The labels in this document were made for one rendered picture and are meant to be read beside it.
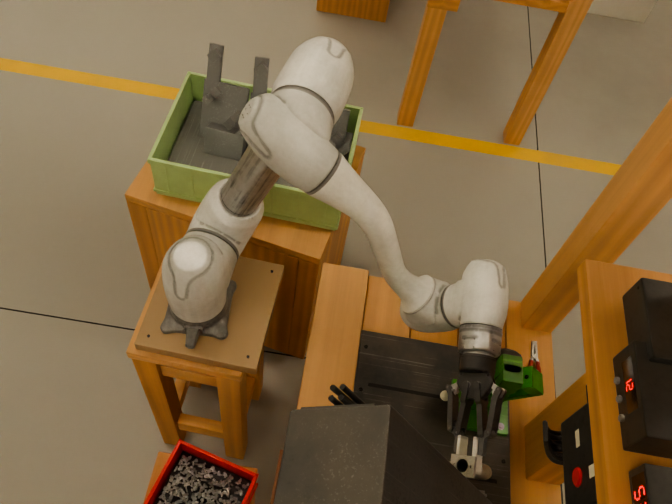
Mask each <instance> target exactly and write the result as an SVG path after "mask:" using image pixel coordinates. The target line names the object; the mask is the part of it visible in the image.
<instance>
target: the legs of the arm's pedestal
mask: <svg viewBox="0 0 672 504"><path fill-rule="evenodd" d="M132 361H133V364H134V366H135V369H136V371H137V374H138V376H139V379H140V382H141V384H142V387H143V389H144V392H145V394H146V397H147V399H148V402H149V405H150V407H151V410H152V412H153V415H154V417H155V420H156V422H157V425H158V428H159V430H160V433H161V435H162V438H163V440H164V443H167V444H172V445H176V444H177V442H178V440H179V439H181V440H183V441H184V438H185V435H186V432H187V431H189V432H194V433H198V434H203V435H208V436H212V437H217V438H222V439H224V446H225V454H226V456H227V457H232V458H237V459H241V460H243V459H244V455H245V451H246V448H247V444H248V433H247V414H248V410H249V406H250V402H251V399H253V400H259V398H260V394H261V390H262V386H263V363H264V348H263V351H262V355H261V359H260V363H259V366H258V370H257V374H256V375H254V374H250V373H245V372H244V374H243V377H242V381H241V382H238V381H234V380H229V379H224V378H220V377H215V376H210V375H206V374H201V373H196V372H192V371H187V370H182V369H178V368H173V367H168V366H164V365H159V364H155V363H150V362H145V361H141V360H136V359H132ZM173 378H176V381H175V383H174V379H173ZM202 384H205V385H210V386H215V387H217V390H218V398H219V406H220V414H221V421H216V420H212V419H207V418H202V417H198V416H193V415H188V414H184V413H183V412H182V409H181V408H182V405H183V402H184V399H185V396H186V393H187V390H188V387H189V386H193V387H198V388H201V385H202Z"/></svg>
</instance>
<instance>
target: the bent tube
mask: <svg viewBox="0 0 672 504"><path fill-rule="evenodd" d="M449 462H450V463H451V464H452V465H453V466H454V467H455V468H456V469H457V470H459V471H460V472H461V473H462V474H463V475H464V476H465V477H466V478H470V479H478V480H487V479H489V478H490V477H491V475H492V470H491V468H490V467H489V466H488V465H486V464H483V463H482V471H481V475H477V474H475V472H476V462H477V457H475V456H467V455H459V454H451V461H449ZM471 466H472V468H471Z"/></svg>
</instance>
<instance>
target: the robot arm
mask: <svg viewBox="0 0 672 504"><path fill-rule="evenodd" d="M353 82H354V66H353V61H352V57H351V54H350V53H349V52H348V51H347V49H346V47H345V46H344V45H343V44H342V43H341V42H339V41H338V40H336V39H333V38H330V37H324V36H318V37H314V38H312V39H309V40H307V41H305V42H304V43H302V44H301V45H299V46H298V47H297V48H296V49H295V50H294V51H293V53H292V54H291V56H290V57H289V58H288V60H287V62H286V63H285V65H284V66H283V68H282V69H281V71H280V73H279V74H278V76H277V78H276V80H275V82H274V85H273V88H272V91H271V93H264V94H260V95H258V96H256V97H254V98H252V99H251V100H250V101H249V102H248V103H247V104H246V105H245V107H244V108H243V110H242V112H241V114H240V117H239V121H238V124H239V127H240V132H241V134H242V135H243V137H244V139H245V140H246V142H247V143H248V147H247V149H246V150H245V152H244V154H243V155H242V157H241V159H240V160H239V162H238V164H237V166H236V167H235V169H234V171H233V172H232V174H231V176H230V177H229V178H226V179H223V180H220V181H218V182H217V183H216V184H215V185H213V186H212V188H211V189H210V190H209V191H208V193H207V194H206V196H205V197H204V199H203V200H202V202H201V204H200V205H199V207H198V209H197V211H196V213H195V214H194V216H193V219H192V221H191V223H190V225H189V227H188V230H187V232H186V234H185V236H184V237H183V238H181V239H179V240H178V241H176V242H175V243H174V244H173V245H172V246H171V247H170V248H169V250H168V251H167V253H166V255H165V257H164V260H163V263H162V281H163V287H164V291H165V295H166V298H167V301H168V307H167V311H166V315H165V318H164V320H163V322H162V324H161V326H160V329H161V331H162V333H164V334H170V333H183V334H186V342H185V346H186V347H187V348H188V349H193V348H195V345H196V343H197V340H198V337H199V335H201V336H210V337H214V338H217V339H219V340H224V339H226V338H227V336H228V330H227V324H228V319H229V313H230V308H231V302H232V297H233V294H234V292H235V290H236V288H237V285H236V282H235V281H233V280H231V277H232V274H233V271H234V268H235V265H236V262H237V260H238V258H239V256H240V255H241V253H242V251H243V250H244V248H245V246H246V244H247V242H248V241H249V239H250V238H251V236H252V234H253V233H254V231H255V229H256V227H257V226H258V224H259V222H260V221H261V219H262V216H263V213H264V202H263V199H264V198H265V197H266V195H267V194H268V192H269V191H270V190H271V188H272V187H273V186H274V184H275V183H276V181H277V180H278V179H279V177H282V178H283V179H284V180H285V181H287V182H288V183H290V184H292V185H294V186H295V187H297V188H299V189H300V190H302V191H303V192H305V193H307V194H308V195H310V196H312V197H314V198H316V199H318V200H320V201H322V202H324V203H326V204H328V205H330V206H332V207H333V208H335V209H337V210H339V211H341V212H343V213H344V214H346V215H348V216H349V217H351V218H352V219H353V220H354V221H356V222H357V223H358V224H359V225H360V227H361V228H362V229H363V231H364V233H365V234H366V236H367V239H368V241H369V244H370V246H371V249H372V251H373V254H374V256H375V259H376V261H377V264H378V266H379V269H380V271H381V273H382V275H383V277H384V279H385V281H386V282H387V284H388V285H389V286H390V287H391V289H392V290H393V291H394V292H395V293H396V294H397V295H398V296H399V297H400V299H401V305H400V315H401V318H402V320H403V322H404V323H405V324H406V325H407V326H408V327H410V328H412V329H414V330H416V331H420V332H427V333H435V332H446V331H452V330H455V329H458V328H459V340H458V351H459V352H460V353H462V354H461V355H460V363H459V373H460V375H459V377H458V379H457V382H456V383H454V384H452V385H449V384H447V385H446V391H447V395H448V406H447V430H448V431H449V432H451V433H453V434H454V435H455V440H454V448H453V450H454V452H456V454H459V455H467V446H468V437H467V435H465V434H466V429H467V424H468V420H469V415H470V411H471V406H472V405H473V403H474V400H475V403H476V414H477V435H476V437H473V449H472V456H475V457H477V462H476V472H475V474H477V475H481V471H482V457H483V456H485V455H486V450H487V449H486V448H487V440H488V439H489V438H492V437H496V436H497V431H498V425H499V419H500V413H501V407H502V401H503V399H504V397H505V395H506V393H507V390H506V389H504V388H501V387H499V386H497V385H496V382H495V380H494V376H495V372H496V359H495V358H496V357H499V356H500V354H501V342H502V335H503V334H502V331H503V326H504V323H505V320H506V317H507V312H508V302H509V287H508V277H507V273H506V269H505V267H503V266H502V265H501V264H500V263H498V262H497V261H494V260H490V259H475V260H472V261H471V262H470V263H469V264H468V266H467V267H466V269H465V270H464V272H463V275H462V279H461V280H459V281H457V282H456V283H454V284H448V283H447V282H445V281H441V280H438V279H435V278H433V277H430V276H429V275H422V276H420V277H417V276H415V275H413V274H412V273H410V272H409V271H408V270H407V269H406V267H405V265H404V263H403V259H402V255H401V251H400V247H399V243H398V239H397V235H396V231H395V228H394V224H393V221H392V219H391V217H390V215H389V213H388V211H387V209H386V207H385V206H384V204H383V203H382V202H381V200H380V199H379V198H378V197H377V195H376V194H375V193H374V192H373V191H372V190H371V188H370V187H369V186H368V185H367V184H366V183H365V182H364V181H363V179H362V178H361V177H360V176H359V175H358V174H357V172H356V171H355V170H354V169H353V168H352V166H351V165H350V164H349V163H348V161H347V160H346V159H345V158H344V156H343V155H342V154H341V153H340V152H339V151H338V150H337V149H336V148H335V147H334V146H333V145H332V144H331V143H330V142H329V141H330V138H331V133H332V129H333V127H334V125H335V123H336V122H337V121H338V119H339V117H340V115H341V114H342V112H343V110H344V107H345V105H346V103H347V100H348V98H349V95H350V92H351V89H352V86H353ZM459 389H460V391H461V397H460V402H461V403H460V408H459V397H458V393H459ZM492 390H493V391H492ZM491 392H492V394H493V395H492V398H491V403H490V409H489V415H488V409H487V406H488V396H489V394H490V393H491ZM467 399H468V400H467ZM458 408H459V412H458Z"/></svg>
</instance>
